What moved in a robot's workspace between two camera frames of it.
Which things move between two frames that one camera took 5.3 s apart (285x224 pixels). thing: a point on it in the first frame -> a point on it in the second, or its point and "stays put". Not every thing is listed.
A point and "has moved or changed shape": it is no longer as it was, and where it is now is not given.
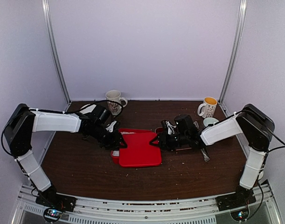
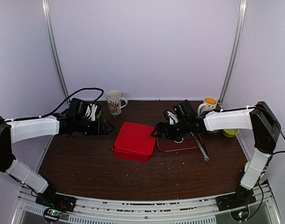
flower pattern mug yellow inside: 209,107 stays put
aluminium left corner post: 50,34 stays put
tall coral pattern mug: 114,95 stays put
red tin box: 115,159 -> 130,155
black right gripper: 163,143 -> 160,126
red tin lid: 139,151 has moved or changed shape
